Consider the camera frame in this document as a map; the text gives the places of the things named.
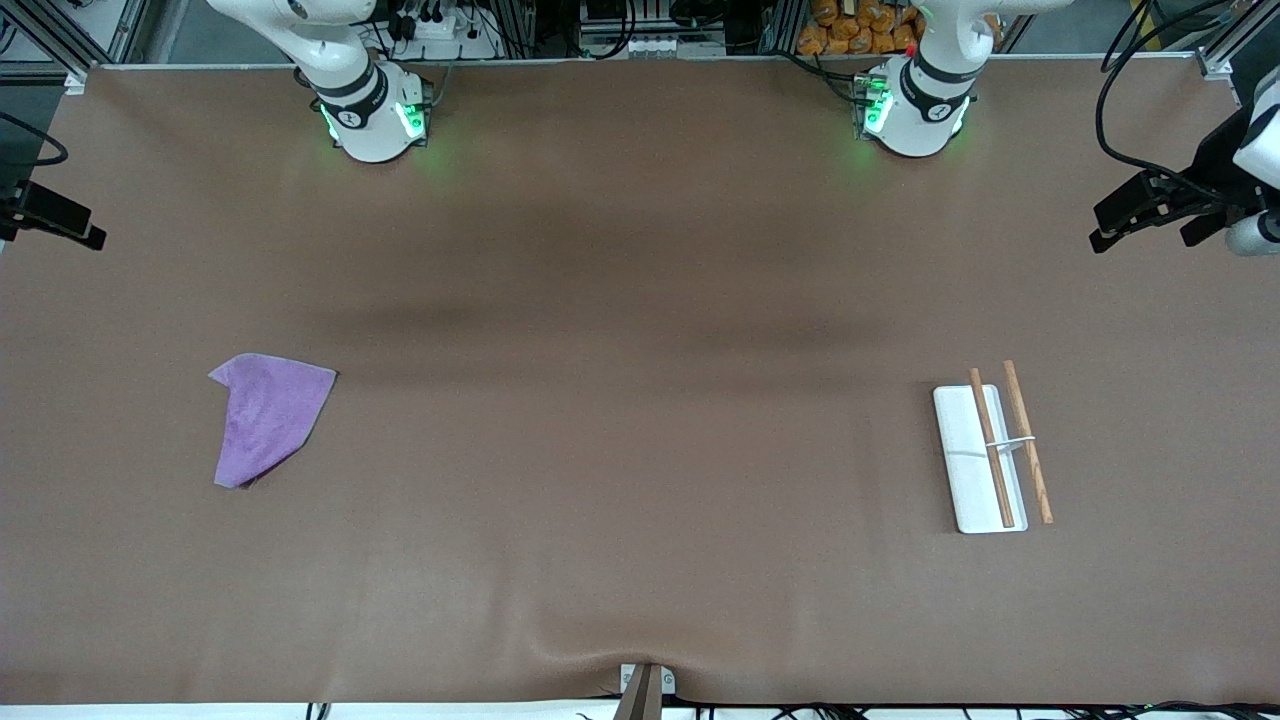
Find purple towel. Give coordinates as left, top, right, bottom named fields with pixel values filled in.
left=208, top=353, right=338, bottom=490

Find white rack with wooden bars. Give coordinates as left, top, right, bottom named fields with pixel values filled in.
left=933, top=360, right=1055, bottom=535

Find orange packets pile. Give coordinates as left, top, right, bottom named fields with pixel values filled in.
left=797, top=0, right=926, bottom=57

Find white power strip with plugs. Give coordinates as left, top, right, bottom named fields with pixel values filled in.
left=385, top=0, right=498, bottom=61

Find grey electronics box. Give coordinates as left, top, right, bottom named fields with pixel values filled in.
left=578, top=0, right=729, bottom=59

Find brown table mat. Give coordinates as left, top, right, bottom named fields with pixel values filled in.
left=0, top=58, right=1280, bottom=707

